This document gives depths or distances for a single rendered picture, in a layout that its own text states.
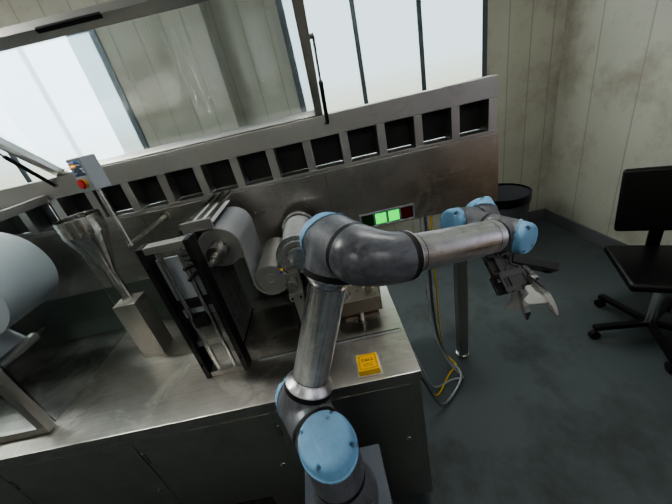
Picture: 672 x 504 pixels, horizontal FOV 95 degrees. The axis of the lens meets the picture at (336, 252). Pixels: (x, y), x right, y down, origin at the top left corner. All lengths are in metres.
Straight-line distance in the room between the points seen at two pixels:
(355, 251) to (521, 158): 3.38
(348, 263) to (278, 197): 0.87
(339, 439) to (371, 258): 0.37
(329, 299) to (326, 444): 0.28
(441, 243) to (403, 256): 0.10
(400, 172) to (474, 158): 0.32
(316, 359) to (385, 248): 0.31
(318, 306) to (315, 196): 0.78
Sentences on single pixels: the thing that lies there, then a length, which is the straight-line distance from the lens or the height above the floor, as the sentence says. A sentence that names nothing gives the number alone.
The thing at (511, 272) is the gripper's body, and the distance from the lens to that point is 0.92.
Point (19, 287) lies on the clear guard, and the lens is 1.55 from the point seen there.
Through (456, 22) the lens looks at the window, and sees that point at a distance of 3.36.
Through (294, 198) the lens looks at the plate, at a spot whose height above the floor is 1.36.
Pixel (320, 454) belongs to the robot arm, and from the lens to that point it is 0.71.
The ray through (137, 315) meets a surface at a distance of 1.47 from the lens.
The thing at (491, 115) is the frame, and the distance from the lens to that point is 1.50.
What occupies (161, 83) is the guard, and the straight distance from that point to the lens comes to 1.20.
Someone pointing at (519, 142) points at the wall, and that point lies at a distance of 3.76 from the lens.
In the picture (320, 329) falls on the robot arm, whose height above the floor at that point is 1.29.
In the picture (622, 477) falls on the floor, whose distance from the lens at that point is 2.09.
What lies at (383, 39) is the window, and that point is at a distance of 3.15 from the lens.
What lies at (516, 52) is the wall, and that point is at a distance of 3.62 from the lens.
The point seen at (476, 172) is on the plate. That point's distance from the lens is 1.51.
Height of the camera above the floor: 1.72
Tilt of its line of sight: 27 degrees down
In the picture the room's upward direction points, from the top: 13 degrees counter-clockwise
